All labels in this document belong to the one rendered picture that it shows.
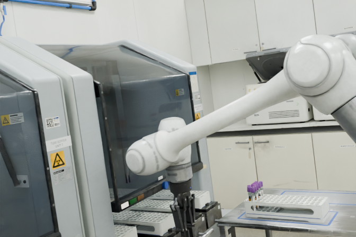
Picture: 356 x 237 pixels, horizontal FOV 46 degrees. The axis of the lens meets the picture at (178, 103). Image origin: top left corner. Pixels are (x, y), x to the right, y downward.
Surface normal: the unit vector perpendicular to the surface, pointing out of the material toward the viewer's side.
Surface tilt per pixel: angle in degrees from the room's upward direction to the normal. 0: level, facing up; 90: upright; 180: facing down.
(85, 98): 90
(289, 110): 90
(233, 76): 90
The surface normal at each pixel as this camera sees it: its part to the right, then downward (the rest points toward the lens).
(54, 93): 0.84, -0.08
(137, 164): -0.66, 0.17
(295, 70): -0.50, 0.00
